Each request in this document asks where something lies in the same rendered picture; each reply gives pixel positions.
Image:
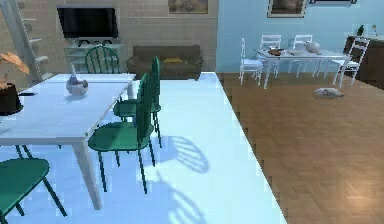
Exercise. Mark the black television set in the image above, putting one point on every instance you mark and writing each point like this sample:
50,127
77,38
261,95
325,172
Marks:
87,22

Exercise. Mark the green spindle-back chair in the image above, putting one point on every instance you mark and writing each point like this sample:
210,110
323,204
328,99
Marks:
146,100
126,135
102,59
18,180

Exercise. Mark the brown sofa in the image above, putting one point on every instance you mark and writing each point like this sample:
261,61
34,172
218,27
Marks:
166,66

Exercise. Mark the yellow cushion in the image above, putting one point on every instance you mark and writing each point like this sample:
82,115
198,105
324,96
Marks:
173,60

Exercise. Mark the white slat-back chair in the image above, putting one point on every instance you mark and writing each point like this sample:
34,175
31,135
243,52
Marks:
302,40
250,63
353,61
270,41

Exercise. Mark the brown bowl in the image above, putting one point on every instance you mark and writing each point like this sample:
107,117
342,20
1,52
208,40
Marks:
275,52

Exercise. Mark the framed landscape picture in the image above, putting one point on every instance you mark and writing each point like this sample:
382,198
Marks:
188,6

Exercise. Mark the white plate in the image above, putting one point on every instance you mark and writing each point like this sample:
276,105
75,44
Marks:
296,52

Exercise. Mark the white glass-top table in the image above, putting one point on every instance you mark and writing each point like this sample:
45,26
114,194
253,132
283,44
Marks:
301,55

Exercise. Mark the white dining table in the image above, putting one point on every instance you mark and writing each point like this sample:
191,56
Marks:
63,110

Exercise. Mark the pale green television stand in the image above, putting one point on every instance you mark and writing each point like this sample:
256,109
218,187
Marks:
74,54

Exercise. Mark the white teapot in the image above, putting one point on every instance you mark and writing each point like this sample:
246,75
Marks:
312,47

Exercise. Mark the grey floor cushion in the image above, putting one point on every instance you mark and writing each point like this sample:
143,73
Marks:
328,92

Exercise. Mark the white framed picture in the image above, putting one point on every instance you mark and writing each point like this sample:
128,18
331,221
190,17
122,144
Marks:
286,7

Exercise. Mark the black remote control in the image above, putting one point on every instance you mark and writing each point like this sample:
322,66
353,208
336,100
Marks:
27,94

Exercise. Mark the white ladder shelf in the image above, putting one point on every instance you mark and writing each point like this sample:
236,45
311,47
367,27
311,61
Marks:
28,40

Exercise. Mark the dark framed picture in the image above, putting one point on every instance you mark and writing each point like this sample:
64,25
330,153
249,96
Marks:
333,1

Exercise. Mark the black plant pot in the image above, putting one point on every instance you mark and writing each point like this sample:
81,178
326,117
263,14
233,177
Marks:
9,99

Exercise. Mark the orange leafed house plant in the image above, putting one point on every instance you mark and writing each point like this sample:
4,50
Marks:
15,61

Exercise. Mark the dark brown sideboard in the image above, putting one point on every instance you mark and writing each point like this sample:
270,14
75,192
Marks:
371,63

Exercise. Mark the dark green bottle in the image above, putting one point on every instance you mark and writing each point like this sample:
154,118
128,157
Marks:
360,30

